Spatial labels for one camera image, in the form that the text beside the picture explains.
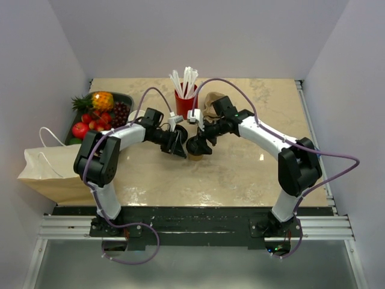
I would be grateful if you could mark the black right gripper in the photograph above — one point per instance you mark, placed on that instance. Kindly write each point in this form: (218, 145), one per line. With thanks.
(206, 135)

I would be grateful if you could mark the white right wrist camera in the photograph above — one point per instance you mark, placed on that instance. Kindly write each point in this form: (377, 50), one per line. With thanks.
(195, 116)

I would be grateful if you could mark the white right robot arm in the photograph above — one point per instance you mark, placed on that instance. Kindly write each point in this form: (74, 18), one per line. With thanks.
(298, 165)

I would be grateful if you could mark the white paper coffee cup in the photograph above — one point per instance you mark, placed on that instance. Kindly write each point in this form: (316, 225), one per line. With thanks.
(195, 157)

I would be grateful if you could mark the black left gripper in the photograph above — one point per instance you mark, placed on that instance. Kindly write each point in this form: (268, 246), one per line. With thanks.
(178, 149)

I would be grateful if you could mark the dark green fruit tray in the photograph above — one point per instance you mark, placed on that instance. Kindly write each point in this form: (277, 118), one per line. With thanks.
(93, 118)

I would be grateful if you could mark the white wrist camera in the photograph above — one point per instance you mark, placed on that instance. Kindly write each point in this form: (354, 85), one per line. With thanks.
(195, 116)
(173, 120)

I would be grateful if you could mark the white wrapped straw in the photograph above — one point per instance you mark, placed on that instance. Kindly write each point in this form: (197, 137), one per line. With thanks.
(192, 76)
(186, 75)
(178, 84)

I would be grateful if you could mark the brown paper takeout bag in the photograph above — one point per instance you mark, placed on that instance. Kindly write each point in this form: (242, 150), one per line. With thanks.
(49, 171)

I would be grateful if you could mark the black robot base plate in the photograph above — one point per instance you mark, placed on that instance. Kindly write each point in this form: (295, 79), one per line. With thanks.
(190, 226)

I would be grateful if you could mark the green lime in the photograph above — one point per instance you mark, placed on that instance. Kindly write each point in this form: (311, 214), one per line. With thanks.
(75, 141)

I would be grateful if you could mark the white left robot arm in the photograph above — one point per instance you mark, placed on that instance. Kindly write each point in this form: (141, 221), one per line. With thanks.
(97, 159)

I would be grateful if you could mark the red apple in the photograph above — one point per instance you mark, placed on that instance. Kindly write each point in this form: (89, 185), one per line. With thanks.
(79, 130)

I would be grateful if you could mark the dark red grape bunch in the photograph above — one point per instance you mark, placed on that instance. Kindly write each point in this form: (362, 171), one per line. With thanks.
(117, 117)

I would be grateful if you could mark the black plastic cup lid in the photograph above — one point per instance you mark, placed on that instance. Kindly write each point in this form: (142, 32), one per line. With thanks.
(183, 133)
(196, 146)

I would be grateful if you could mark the orange pineapple fruit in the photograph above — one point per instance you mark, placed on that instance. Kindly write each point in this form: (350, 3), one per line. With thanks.
(96, 101)

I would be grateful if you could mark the red ribbed straw cup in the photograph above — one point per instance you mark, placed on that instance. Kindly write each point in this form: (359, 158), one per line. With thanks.
(184, 105)

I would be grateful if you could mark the brown pulp cup carrier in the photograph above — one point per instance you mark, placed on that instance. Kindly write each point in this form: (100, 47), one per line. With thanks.
(209, 112)

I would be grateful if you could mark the stacked brown paper cups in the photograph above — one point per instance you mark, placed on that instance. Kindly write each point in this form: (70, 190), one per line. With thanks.
(136, 114)

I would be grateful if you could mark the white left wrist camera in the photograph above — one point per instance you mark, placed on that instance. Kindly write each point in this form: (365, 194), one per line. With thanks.
(173, 120)

